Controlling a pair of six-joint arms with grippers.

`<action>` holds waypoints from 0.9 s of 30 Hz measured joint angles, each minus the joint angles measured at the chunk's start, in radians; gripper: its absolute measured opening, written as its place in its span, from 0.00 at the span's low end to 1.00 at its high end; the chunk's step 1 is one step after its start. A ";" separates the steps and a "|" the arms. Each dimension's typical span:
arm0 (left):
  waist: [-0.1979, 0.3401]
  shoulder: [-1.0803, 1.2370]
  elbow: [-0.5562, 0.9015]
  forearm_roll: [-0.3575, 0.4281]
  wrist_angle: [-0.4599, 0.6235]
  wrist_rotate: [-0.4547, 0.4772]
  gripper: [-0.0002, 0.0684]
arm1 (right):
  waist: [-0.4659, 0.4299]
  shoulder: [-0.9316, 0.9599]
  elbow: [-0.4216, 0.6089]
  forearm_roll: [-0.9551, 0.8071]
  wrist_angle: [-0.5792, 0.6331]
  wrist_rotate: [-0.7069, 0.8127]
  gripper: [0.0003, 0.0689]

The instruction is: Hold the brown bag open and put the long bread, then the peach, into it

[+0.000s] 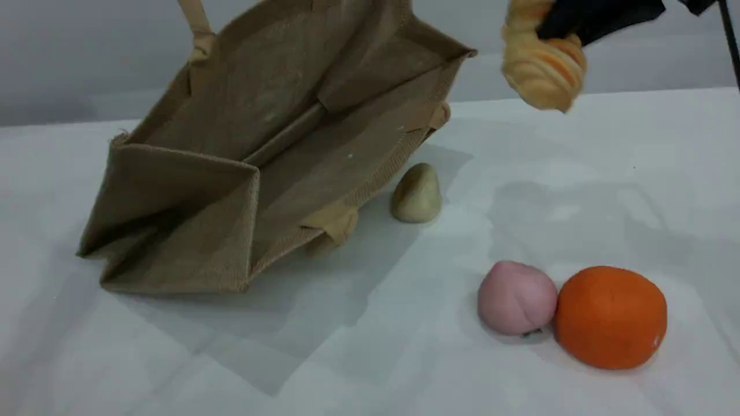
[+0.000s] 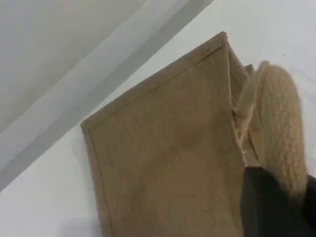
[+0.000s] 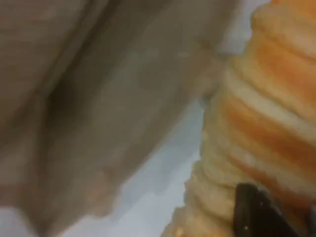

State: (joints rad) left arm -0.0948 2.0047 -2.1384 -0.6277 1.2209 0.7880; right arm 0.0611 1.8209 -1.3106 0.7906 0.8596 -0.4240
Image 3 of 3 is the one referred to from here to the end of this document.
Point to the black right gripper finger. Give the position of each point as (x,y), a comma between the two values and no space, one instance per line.
(313,222)
(256,217)

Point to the long striped bread loaf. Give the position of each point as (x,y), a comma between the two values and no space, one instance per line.
(259,111)

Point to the brown burlap tote bag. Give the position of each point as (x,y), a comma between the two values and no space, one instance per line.
(98,98)

